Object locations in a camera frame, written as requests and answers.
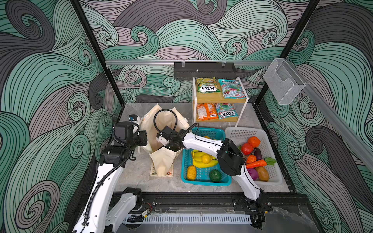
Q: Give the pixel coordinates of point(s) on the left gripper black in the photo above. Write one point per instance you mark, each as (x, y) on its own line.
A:
(143, 141)

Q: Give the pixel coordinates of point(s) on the cream canvas grocery bag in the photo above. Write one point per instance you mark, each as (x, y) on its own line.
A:
(162, 158)

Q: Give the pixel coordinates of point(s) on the yellow banana bunch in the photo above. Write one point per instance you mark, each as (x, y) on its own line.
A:
(197, 160)

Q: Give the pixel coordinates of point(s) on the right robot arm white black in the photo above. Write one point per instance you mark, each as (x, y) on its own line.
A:
(229, 157)

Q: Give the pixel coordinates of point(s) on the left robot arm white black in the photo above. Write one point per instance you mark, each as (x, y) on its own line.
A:
(97, 216)

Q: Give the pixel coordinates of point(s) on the orange snack bag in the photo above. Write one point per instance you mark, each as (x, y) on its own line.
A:
(206, 111)

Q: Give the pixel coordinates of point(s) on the teal Fox's candy bag lower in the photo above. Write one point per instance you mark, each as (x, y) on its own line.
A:
(225, 110)

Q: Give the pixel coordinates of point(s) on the yellow green Fox's candy bag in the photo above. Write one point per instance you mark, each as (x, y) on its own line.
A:
(207, 85)

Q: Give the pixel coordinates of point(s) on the teal red candy bag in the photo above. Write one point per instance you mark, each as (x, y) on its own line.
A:
(231, 89)

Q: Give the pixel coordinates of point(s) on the yellow textured pineapple fruit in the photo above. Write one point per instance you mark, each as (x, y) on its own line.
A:
(191, 173)

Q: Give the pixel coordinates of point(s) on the yellow lemon on bananas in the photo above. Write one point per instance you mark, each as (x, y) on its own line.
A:
(206, 159)

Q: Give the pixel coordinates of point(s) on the teal plastic basket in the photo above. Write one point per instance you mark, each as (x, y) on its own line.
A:
(203, 174)

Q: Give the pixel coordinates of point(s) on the green avocado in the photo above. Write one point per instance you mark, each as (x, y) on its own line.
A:
(215, 176)

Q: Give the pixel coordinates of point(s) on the white wooden two-tier shelf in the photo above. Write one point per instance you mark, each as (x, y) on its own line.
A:
(198, 97)

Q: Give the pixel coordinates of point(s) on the white plastic basket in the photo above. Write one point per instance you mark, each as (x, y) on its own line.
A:
(240, 135)

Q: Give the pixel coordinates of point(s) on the red tomato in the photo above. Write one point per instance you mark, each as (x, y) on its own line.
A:
(247, 149)

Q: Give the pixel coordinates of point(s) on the orange small pumpkin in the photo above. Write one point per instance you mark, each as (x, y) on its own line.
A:
(250, 159)

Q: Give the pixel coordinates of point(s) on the orange fruit in white basket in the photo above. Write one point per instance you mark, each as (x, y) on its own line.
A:
(254, 141)

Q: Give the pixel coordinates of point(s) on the purple eggplant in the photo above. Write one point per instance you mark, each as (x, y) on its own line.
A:
(258, 154)

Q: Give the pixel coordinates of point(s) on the purple red onion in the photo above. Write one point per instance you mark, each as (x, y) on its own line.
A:
(253, 173)

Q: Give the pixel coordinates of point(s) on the brown potato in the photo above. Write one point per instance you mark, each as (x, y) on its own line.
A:
(263, 175)

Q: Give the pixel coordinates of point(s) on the orange carrot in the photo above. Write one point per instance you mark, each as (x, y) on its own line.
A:
(262, 163)

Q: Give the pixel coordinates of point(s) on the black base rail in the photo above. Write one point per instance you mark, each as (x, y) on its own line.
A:
(160, 202)

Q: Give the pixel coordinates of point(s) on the black wall-mounted tray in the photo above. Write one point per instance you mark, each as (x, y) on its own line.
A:
(204, 70)

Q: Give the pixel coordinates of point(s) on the white slotted cable duct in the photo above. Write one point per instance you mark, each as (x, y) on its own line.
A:
(194, 219)

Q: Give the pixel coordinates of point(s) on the aluminium wall rail back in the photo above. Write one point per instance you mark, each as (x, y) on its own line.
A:
(149, 62)

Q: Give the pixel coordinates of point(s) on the aluminium wall rail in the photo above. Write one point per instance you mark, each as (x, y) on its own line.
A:
(149, 62)
(321, 94)

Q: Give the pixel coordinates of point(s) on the clear acrylic wall holder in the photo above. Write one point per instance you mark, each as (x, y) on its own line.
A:
(284, 81)

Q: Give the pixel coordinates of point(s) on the aluminium wall rail right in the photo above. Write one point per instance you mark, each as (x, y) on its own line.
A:
(321, 94)

